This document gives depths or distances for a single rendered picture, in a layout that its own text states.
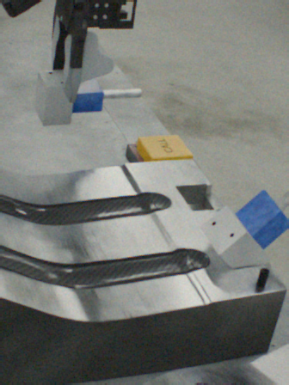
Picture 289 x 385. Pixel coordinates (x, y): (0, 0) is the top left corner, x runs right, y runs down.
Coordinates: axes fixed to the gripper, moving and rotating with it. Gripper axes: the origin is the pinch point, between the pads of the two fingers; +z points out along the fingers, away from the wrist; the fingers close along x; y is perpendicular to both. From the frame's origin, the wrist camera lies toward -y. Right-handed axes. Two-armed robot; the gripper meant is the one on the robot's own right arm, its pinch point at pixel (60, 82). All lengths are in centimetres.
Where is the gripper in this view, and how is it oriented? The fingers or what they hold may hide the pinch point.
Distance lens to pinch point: 104.5
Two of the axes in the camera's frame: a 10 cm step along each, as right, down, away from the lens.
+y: 9.3, -0.8, 3.5
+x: -3.3, -5.3, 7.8
